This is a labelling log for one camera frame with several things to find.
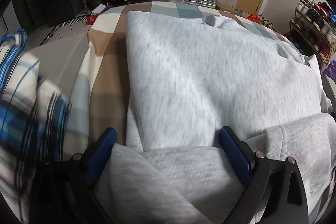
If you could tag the white padded bed frame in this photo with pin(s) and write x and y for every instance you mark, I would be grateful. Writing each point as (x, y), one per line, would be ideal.
(330, 90)

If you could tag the shoe rack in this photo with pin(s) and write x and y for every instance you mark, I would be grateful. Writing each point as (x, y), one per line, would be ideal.
(315, 24)

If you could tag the purple cloth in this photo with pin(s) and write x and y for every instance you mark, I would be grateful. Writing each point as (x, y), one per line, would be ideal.
(332, 69)

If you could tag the red yellow toy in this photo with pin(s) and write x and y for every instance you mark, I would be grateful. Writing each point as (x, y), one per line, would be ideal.
(253, 17)

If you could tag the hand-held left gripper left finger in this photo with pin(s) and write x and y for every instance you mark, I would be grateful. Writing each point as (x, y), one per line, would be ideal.
(101, 153)

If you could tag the checked bed sheet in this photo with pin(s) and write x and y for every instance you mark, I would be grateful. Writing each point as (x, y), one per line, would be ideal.
(107, 56)

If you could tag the blue white plaid shirt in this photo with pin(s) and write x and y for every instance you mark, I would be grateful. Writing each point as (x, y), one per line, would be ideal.
(21, 108)

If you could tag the grey sweatshirt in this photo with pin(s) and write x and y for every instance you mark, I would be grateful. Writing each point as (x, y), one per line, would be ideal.
(210, 77)

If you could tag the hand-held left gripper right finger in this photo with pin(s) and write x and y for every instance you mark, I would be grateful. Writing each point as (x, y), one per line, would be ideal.
(235, 158)

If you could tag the small red box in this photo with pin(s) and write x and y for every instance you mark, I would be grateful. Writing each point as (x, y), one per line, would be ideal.
(92, 19)

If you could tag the flat cardboard box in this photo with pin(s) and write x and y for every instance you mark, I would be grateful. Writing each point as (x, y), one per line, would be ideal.
(227, 8)

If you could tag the grey dotted rug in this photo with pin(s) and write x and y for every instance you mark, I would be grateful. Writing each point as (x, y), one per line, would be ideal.
(65, 29)

